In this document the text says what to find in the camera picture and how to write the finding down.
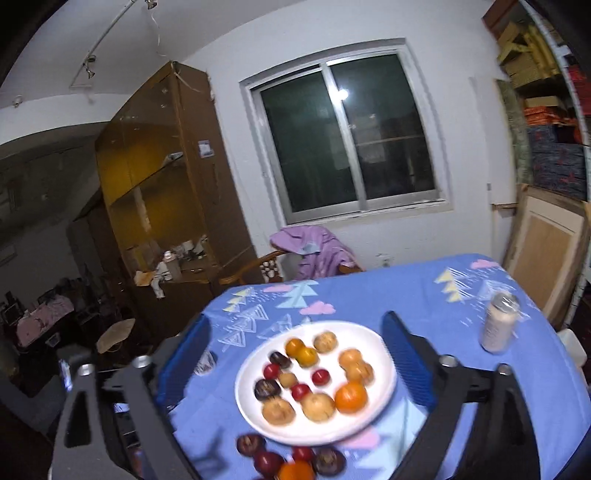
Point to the white paper cup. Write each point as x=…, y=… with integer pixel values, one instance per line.
x=205, y=364

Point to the small tan loquat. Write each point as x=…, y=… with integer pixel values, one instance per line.
x=288, y=379

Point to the tan woven fan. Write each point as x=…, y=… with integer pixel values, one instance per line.
x=113, y=334

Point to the purple jacket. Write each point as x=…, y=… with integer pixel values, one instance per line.
x=318, y=254

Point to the blue printed tablecloth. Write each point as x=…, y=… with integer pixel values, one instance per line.
x=438, y=314

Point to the white beverage can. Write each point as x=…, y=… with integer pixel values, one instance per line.
x=498, y=323

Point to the white paper label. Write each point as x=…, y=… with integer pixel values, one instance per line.
x=205, y=148

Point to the red cherry tomato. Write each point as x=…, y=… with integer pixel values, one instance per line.
x=301, y=391
x=302, y=453
x=321, y=377
x=272, y=370

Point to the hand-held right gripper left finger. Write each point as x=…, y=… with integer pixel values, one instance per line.
x=184, y=364

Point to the ceiling track light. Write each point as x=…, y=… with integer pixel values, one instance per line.
x=111, y=32

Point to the brown wooden glass cabinet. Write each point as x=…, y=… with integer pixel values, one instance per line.
x=152, y=175

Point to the small yellow tangerine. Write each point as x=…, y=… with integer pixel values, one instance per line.
x=306, y=356

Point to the shelf of stacked boxes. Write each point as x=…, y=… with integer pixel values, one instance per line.
x=549, y=138

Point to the dark brown water chestnut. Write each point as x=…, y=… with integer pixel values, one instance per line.
x=268, y=389
x=280, y=360
x=328, y=461

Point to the white stool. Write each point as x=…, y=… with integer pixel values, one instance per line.
x=572, y=346

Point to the white metal shelf rack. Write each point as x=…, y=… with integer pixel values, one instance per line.
x=569, y=74

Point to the green patterned board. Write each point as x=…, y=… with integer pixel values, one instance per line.
x=515, y=134

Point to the pink floral cloth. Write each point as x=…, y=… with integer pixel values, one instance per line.
x=46, y=314

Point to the large orange tangerine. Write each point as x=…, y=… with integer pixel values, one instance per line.
x=351, y=397

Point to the medium orange tangerine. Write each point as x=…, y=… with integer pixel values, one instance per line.
x=295, y=471

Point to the wooden chair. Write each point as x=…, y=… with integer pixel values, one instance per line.
x=244, y=270

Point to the small orange tangerine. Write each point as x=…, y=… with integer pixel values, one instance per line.
x=294, y=347

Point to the white framed sliding window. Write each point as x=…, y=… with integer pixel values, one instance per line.
x=346, y=134

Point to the white oval plate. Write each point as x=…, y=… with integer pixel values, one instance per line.
x=300, y=429

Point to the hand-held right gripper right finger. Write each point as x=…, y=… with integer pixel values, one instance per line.
x=408, y=360

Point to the wooden picture frame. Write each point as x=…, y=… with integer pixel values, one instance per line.
x=545, y=249

